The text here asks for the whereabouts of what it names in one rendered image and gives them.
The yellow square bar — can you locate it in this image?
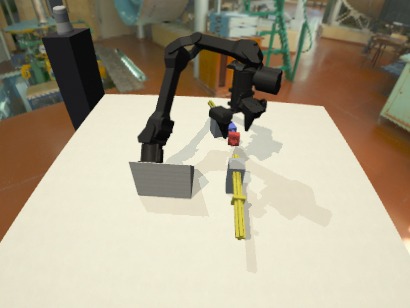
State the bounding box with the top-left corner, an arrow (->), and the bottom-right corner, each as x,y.
225,154 -> 246,240

